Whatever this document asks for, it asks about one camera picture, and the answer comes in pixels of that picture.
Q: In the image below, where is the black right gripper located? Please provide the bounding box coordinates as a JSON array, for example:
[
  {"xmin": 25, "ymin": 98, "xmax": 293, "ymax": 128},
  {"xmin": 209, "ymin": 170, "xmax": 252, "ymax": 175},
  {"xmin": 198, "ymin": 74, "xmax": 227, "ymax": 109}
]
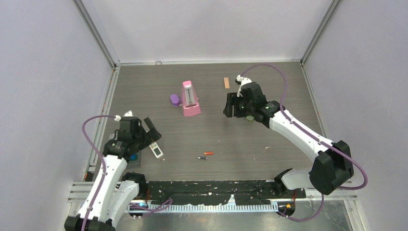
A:
[{"xmin": 224, "ymin": 92, "xmax": 255, "ymax": 118}]

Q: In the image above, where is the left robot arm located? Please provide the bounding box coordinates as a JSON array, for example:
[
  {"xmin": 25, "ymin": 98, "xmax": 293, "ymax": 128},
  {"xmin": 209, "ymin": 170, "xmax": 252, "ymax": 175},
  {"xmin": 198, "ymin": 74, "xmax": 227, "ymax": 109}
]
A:
[{"xmin": 64, "ymin": 112, "xmax": 162, "ymax": 231}]

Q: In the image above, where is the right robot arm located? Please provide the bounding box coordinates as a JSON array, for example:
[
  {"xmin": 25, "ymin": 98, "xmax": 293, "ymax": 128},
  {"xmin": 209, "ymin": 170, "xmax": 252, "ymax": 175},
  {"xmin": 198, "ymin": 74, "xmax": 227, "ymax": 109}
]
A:
[{"xmin": 223, "ymin": 82, "xmax": 354, "ymax": 198}]

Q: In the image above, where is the small wooden block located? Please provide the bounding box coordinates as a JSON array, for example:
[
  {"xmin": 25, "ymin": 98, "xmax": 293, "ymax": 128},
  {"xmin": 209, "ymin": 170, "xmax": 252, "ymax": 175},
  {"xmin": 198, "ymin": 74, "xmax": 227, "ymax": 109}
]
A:
[{"xmin": 223, "ymin": 77, "xmax": 230, "ymax": 89}]

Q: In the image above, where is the pink metronome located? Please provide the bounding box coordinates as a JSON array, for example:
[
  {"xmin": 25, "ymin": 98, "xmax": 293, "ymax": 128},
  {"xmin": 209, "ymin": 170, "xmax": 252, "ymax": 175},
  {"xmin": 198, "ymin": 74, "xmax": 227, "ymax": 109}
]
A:
[{"xmin": 181, "ymin": 81, "xmax": 201, "ymax": 117}]

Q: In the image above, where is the purple round object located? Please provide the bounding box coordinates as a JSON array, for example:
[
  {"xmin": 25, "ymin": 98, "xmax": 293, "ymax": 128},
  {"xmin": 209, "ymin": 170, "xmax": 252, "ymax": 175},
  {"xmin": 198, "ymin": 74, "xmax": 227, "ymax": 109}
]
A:
[{"xmin": 170, "ymin": 94, "xmax": 181, "ymax": 106}]

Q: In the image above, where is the grey building baseplate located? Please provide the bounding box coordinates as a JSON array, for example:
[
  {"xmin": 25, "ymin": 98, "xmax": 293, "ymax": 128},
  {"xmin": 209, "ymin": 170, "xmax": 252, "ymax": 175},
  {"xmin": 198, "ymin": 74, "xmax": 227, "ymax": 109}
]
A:
[{"xmin": 127, "ymin": 151, "xmax": 141, "ymax": 168}]

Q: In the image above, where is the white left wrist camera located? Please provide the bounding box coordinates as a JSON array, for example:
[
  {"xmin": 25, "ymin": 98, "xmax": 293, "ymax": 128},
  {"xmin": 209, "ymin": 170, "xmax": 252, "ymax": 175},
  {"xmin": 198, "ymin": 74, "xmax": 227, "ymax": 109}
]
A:
[{"xmin": 123, "ymin": 110, "xmax": 134, "ymax": 117}]

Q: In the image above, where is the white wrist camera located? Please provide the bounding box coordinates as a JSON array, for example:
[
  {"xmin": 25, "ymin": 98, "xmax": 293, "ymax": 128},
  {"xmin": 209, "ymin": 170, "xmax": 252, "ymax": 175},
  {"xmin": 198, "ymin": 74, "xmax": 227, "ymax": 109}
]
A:
[
  {"xmin": 235, "ymin": 75, "xmax": 252, "ymax": 97},
  {"xmin": 123, "ymin": 110, "xmax": 134, "ymax": 117}
]

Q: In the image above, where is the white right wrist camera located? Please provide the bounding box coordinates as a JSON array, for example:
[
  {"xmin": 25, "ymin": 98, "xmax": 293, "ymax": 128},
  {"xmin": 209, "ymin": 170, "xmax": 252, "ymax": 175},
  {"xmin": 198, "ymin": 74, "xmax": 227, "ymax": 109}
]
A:
[{"xmin": 235, "ymin": 75, "xmax": 252, "ymax": 97}]

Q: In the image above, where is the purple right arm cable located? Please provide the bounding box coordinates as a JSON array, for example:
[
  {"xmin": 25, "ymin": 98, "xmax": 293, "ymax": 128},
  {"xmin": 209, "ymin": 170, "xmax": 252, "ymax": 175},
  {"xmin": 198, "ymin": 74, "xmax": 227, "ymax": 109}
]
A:
[{"xmin": 240, "ymin": 63, "xmax": 369, "ymax": 222}]

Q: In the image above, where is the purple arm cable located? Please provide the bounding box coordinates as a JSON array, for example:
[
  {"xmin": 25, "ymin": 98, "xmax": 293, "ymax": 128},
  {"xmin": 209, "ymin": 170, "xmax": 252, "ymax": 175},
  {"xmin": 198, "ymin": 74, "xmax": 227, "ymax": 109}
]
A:
[
  {"xmin": 79, "ymin": 115, "xmax": 174, "ymax": 231},
  {"xmin": 240, "ymin": 63, "xmax": 369, "ymax": 222}
]

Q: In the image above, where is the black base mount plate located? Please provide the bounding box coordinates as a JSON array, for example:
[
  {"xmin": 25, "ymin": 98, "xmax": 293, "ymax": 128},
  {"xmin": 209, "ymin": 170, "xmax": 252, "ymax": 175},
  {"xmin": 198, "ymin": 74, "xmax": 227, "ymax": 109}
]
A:
[{"xmin": 136, "ymin": 180, "xmax": 306, "ymax": 205}]

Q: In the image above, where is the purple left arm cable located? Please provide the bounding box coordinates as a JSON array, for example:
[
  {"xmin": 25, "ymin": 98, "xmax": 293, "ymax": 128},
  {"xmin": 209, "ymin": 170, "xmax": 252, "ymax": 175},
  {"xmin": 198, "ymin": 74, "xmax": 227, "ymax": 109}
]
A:
[{"xmin": 79, "ymin": 115, "xmax": 174, "ymax": 231}]

